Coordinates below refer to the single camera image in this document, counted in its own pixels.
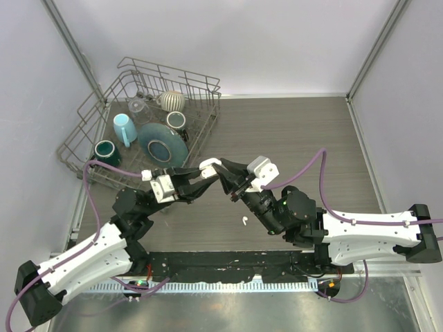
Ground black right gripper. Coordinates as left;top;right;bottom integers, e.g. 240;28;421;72
213;158;284;235

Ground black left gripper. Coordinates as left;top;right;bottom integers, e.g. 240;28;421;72
142;165;219;217

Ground white earbud charging case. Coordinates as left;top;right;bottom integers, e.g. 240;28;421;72
199;158;222;179

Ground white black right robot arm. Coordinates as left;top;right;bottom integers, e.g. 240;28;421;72
202;156;442;273

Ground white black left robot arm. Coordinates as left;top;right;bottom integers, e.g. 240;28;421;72
6;165;219;331

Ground teal ceramic plate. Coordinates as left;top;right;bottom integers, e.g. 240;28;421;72
138;122;189;168

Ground white rimmed teal cup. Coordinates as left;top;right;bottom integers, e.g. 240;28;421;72
166;111;186;131

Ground striped beige mug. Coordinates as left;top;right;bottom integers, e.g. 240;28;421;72
156;91;186;112

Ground clear drinking glass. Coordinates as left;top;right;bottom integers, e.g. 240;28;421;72
127;97;152;125

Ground light blue mug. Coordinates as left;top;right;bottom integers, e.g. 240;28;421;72
113;113;138;148

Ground dark green mug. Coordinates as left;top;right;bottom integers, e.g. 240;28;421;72
89;140;122;168

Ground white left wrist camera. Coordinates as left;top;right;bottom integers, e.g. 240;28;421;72
141;169;177;203

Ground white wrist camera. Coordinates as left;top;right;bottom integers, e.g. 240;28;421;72
141;169;177;203
246;156;280;192

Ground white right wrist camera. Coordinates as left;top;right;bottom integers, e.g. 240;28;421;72
246;156;280;192

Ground grey wire dish rack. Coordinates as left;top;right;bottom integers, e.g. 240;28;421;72
57;57;221;178

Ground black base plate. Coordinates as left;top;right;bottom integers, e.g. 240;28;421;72
147;250;354;284

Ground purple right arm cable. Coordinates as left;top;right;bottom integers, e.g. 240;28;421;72
262;147;443;304

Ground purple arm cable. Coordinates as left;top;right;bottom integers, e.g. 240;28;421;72
5;159;145;329
262;147;443;304

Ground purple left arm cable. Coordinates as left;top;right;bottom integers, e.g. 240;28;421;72
5;159;145;329

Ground white cable duct strip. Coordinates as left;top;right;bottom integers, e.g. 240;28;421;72
85;279;318;294

